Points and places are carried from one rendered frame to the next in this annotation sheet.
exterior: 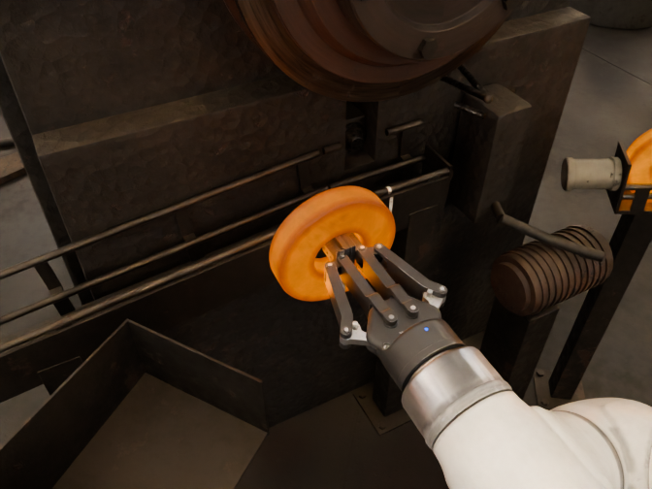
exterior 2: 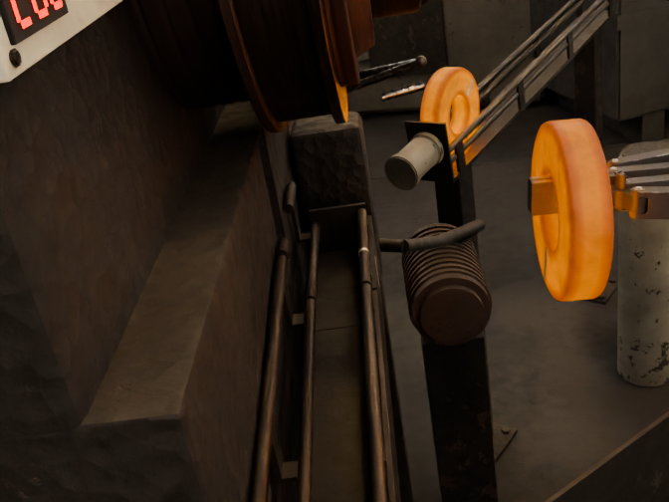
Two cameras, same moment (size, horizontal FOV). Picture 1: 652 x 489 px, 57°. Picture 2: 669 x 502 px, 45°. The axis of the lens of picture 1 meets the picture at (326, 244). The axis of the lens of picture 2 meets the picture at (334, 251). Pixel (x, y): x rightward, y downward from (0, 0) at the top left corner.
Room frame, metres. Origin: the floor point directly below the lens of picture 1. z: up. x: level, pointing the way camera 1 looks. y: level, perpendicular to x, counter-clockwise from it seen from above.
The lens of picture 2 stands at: (0.36, 0.62, 1.13)
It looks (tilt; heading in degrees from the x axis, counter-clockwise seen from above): 26 degrees down; 302
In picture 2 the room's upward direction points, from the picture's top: 10 degrees counter-clockwise
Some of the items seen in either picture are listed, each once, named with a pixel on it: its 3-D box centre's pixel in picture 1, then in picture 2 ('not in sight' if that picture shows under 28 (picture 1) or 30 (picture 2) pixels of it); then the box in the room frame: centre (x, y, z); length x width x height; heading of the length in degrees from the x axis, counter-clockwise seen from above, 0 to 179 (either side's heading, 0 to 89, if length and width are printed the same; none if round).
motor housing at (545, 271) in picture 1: (527, 334); (454, 380); (0.83, -0.44, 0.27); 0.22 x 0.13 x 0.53; 117
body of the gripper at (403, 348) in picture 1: (409, 337); not in sight; (0.37, -0.08, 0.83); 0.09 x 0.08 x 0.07; 28
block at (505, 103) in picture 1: (484, 154); (335, 200); (0.92, -0.29, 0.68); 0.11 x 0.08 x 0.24; 27
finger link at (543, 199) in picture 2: (332, 238); (571, 194); (0.51, -0.01, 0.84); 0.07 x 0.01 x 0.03; 28
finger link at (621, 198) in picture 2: (328, 258); (610, 200); (0.48, 0.00, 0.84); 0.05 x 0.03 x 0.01; 28
